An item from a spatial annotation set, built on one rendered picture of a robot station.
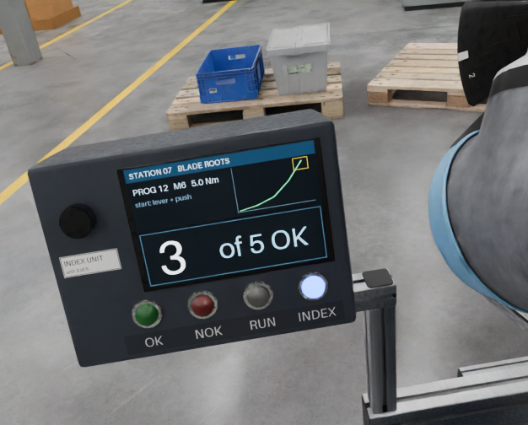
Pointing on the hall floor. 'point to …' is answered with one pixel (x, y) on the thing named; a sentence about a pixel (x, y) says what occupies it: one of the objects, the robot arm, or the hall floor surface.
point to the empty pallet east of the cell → (422, 78)
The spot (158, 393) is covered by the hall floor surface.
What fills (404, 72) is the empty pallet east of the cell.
